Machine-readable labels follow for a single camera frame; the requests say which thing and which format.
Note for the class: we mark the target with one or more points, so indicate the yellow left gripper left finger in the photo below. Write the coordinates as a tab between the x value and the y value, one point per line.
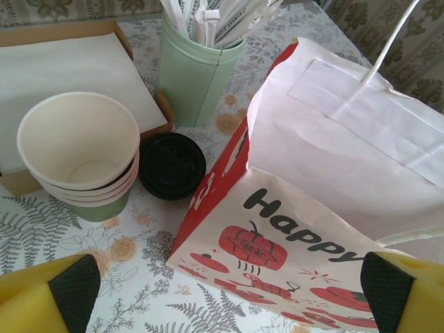
34	301

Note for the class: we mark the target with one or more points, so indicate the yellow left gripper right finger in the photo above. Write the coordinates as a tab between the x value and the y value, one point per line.
416	301

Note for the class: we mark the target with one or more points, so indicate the red white paper bag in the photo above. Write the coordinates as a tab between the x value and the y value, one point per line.
329	121

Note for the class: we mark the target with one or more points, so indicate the floral tablecloth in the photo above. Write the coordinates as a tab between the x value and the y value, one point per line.
138	277

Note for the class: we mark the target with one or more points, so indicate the black plastic cup lid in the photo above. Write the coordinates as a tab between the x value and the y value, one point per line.
173	166

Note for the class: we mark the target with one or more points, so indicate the brown cardboard napkin tray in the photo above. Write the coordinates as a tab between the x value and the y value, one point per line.
164	107

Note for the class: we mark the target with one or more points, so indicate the white napkin stack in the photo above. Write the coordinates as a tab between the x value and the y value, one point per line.
69	69

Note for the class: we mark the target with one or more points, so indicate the mint green straw holder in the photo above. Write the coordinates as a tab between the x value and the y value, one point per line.
187	76

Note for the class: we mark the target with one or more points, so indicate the white wrapped straw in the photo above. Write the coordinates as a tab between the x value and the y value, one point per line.
208	27
236	17
253	29
173	14

